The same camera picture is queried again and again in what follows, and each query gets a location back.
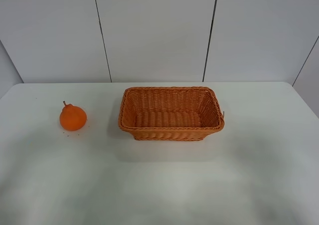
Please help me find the orange with stem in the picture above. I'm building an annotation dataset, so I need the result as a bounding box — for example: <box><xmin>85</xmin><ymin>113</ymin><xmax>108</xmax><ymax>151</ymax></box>
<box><xmin>59</xmin><ymin>101</ymin><xmax>87</xmax><ymax>131</ymax></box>

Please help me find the orange wicker basket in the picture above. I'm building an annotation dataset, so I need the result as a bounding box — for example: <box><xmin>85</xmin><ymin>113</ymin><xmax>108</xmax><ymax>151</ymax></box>
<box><xmin>118</xmin><ymin>86</ymin><xmax>225</xmax><ymax>141</ymax></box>

